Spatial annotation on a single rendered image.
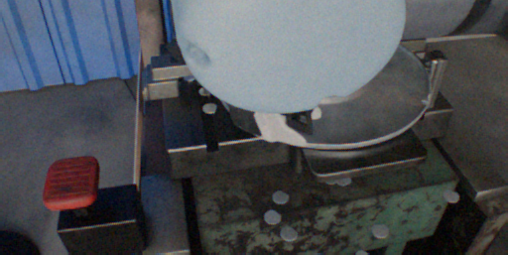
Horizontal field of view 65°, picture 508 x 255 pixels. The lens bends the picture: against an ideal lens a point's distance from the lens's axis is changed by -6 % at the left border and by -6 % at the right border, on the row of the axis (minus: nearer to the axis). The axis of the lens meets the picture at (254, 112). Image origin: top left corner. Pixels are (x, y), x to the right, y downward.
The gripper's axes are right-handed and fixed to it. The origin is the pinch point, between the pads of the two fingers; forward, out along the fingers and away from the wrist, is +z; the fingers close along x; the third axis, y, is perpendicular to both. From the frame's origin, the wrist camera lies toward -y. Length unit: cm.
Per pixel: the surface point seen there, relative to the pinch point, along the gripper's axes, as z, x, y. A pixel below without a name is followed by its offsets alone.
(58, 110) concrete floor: 89, 15, -127
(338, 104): 4.2, 8.5, 4.5
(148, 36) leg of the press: 17.7, 18.3, -41.3
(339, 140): 2.4, 2.9, 7.0
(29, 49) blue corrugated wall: 70, 28, -145
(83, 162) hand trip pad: -0.8, -13.3, -17.6
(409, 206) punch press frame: 23.2, 7.5, 16.6
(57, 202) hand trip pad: -2.5, -18.7, -15.7
